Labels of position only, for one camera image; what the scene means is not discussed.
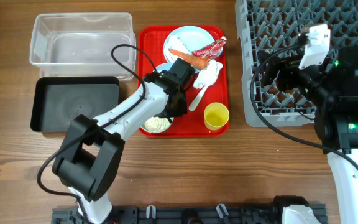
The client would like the clear plastic bin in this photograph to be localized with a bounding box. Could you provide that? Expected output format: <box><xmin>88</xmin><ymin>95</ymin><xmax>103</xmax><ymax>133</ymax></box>
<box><xmin>29</xmin><ymin>12</ymin><xmax>137</xmax><ymax>80</ymax></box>

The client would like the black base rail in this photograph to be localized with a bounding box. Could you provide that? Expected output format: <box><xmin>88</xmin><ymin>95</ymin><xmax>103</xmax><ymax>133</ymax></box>
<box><xmin>51</xmin><ymin>204</ymin><xmax>329</xmax><ymax>224</ymax></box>

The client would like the yellow plastic cup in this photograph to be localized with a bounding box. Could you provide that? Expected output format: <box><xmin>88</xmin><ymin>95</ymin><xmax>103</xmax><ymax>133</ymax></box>
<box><xmin>203</xmin><ymin>102</ymin><xmax>229</xmax><ymax>131</ymax></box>

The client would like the grey dishwasher rack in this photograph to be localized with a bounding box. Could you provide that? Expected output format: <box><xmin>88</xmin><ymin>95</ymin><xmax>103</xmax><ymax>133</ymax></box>
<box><xmin>235</xmin><ymin>0</ymin><xmax>358</xmax><ymax>127</ymax></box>

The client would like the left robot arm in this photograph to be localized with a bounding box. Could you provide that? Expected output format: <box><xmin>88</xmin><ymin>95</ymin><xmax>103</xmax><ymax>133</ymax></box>
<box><xmin>52</xmin><ymin>58</ymin><xmax>195</xmax><ymax>223</ymax></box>

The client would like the light blue bowl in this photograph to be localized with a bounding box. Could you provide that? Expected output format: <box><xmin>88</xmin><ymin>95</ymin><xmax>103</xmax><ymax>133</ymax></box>
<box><xmin>156</xmin><ymin>63</ymin><xmax>173</xmax><ymax>73</ymax></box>

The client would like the white plastic spoon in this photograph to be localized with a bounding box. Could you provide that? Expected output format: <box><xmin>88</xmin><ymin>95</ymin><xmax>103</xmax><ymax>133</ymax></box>
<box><xmin>188</xmin><ymin>85</ymin><xmax>209</xmax><ymax>111</ymax></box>

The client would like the red snack wrapper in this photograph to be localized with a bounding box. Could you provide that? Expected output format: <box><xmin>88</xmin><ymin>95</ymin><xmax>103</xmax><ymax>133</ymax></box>
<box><xmin>192</xmin><ymin>36</ymin><xmax>227</xmax><ymax>60</ymax></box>

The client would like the red serving tray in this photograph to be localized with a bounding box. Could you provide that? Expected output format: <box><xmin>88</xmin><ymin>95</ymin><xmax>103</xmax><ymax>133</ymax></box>
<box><xmin>139</xmin><ymin>25</ymin><xmax>229</xmax><ymax>138</ymax></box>

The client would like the right black cable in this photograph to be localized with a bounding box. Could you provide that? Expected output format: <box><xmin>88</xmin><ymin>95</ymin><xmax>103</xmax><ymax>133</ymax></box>
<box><xmin>249</xmin><ymin>43</ymin><xmax>358</xmax><ymax>218</ymax></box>

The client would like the crumpled white napkin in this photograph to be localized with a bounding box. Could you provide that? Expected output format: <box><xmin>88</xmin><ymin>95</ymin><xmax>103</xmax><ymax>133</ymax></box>
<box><xmin>193</xmin><ymin>60</ymin><xmax>223</xmax><ymax>89</ymax></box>

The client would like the white rice pile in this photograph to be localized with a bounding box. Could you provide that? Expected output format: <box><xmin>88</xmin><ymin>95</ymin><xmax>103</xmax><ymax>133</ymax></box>
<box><xmin>142</xmin><ymin>115</ymin><xmax>172</xmax><ymax>133</ymax></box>

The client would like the black plastic tray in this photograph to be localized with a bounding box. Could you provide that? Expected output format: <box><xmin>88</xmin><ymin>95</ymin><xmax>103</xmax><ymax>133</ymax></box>
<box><xmin>30</xmin><ymin>77</ymin><xmax>119</xmax><ymax>133</ymax></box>

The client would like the mint green bowl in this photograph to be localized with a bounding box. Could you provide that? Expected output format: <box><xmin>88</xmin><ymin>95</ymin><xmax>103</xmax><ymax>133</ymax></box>
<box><xmin>140</xmin><ymin>114</ymin><xmax>175</xmax><ymax>134</ymax></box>

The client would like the orange carrot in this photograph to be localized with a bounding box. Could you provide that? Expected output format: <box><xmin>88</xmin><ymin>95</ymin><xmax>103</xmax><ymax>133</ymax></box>
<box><xmin>169</xmin><ymin>49</ymin><xmax>208</xmax><ymax>70</ymax></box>

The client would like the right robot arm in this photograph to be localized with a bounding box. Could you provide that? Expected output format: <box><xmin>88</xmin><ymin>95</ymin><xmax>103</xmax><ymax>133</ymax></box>
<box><xmin>255</xmin><ymin>47</ymin><xmax>358</xmax><ymax>223</ymax></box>

